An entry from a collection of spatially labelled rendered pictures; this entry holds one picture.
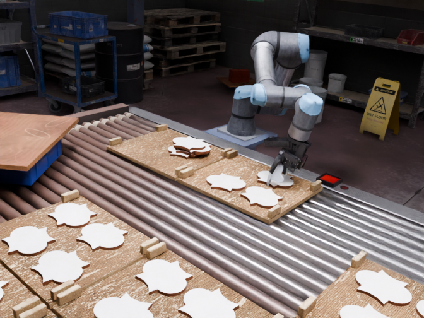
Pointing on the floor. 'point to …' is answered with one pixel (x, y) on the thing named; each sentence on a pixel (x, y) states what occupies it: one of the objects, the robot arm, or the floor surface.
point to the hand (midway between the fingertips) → (275, 178)
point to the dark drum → (122, 62)
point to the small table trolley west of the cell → (53, 96)
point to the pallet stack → (182, 39)
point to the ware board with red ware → (237, 79)
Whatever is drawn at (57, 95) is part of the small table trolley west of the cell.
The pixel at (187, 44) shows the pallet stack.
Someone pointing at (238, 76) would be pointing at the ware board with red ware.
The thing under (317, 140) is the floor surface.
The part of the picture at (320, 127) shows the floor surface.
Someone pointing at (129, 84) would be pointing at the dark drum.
